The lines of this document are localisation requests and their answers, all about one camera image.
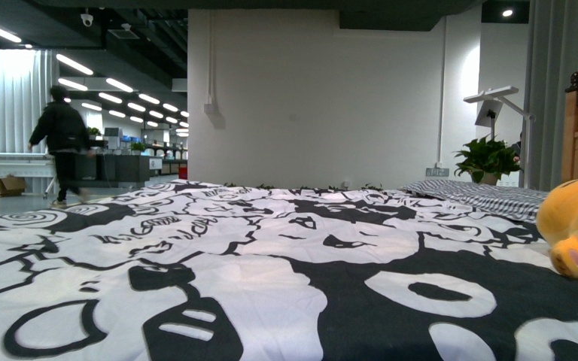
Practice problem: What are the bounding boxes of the white table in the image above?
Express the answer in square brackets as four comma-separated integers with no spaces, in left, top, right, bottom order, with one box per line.
[0,153,59,199]

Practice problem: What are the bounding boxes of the potted green plant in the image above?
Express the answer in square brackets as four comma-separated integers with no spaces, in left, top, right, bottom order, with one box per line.
[454,137,522,186]

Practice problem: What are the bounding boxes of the black and white bed blanket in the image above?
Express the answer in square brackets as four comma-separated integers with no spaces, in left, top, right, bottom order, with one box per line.
[0,180,578,360]

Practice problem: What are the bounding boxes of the orange plush toy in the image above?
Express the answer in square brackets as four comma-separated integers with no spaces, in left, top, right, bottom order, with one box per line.
[536,176,578,286]

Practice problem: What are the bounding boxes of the person in black clothes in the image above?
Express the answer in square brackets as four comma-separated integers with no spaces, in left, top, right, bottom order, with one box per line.
[28,85,93,208]

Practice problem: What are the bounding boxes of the grey curtain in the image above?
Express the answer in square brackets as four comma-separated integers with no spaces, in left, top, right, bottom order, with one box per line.
[525,1,578,190]

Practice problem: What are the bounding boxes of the white vertical blinds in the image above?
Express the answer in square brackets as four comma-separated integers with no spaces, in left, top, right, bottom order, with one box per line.
[0,50,58,153]

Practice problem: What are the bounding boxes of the dark office counter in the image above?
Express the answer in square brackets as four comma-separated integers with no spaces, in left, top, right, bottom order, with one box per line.
[75,154,154,183]

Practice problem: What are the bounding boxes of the white security camera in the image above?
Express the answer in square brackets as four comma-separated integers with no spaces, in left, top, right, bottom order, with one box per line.
[81,8,94,27]

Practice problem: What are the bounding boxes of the striped grey pillow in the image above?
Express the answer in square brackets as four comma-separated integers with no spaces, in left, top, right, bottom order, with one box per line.
[401,180,549,223]

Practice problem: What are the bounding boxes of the white desk lamp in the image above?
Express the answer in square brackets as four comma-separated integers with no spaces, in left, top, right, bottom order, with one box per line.
[464,86,535,177]

